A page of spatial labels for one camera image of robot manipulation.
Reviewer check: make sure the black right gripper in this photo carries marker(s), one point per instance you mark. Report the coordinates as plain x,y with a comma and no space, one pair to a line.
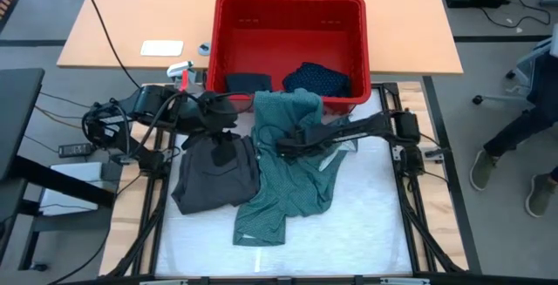
320,139

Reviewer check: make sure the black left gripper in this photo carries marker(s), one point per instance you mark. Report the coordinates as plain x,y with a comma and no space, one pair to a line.
215,113

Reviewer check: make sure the dark grey shorts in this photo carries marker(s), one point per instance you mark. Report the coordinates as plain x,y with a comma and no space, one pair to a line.
209,185

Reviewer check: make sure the green patterned shirt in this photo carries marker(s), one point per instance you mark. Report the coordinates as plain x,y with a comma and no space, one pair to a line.
283,189

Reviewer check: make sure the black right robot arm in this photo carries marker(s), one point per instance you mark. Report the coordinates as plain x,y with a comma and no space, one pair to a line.
370,128

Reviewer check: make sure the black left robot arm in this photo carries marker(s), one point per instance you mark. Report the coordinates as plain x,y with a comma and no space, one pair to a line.
148,102

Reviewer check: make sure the red plastic bin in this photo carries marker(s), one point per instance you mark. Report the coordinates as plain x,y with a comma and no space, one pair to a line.
283,36

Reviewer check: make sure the red tape tag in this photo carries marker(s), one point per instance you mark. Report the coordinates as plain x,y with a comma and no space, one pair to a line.
185,80

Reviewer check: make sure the navy dotted garment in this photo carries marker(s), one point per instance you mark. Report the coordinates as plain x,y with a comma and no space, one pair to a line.
316,80

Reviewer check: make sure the dark navy folded garment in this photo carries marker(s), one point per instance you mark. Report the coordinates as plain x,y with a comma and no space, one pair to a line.
248,83

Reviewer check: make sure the clear spray bottle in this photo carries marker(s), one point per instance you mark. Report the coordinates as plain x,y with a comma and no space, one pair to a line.
178,68

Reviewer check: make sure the black power adapter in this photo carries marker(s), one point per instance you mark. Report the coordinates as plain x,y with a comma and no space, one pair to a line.
75,151

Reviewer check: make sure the white box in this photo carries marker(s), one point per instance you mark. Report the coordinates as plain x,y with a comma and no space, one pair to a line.
65,206

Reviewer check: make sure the light wooden desk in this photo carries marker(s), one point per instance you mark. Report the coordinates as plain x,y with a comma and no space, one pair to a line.
392,15

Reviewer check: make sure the black side desk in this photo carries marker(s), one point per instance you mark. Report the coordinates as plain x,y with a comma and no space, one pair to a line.
17,119

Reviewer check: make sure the person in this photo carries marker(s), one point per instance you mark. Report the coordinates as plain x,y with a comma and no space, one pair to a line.
523,126

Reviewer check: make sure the black table frame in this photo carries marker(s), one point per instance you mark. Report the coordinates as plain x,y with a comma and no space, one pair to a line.
349,280

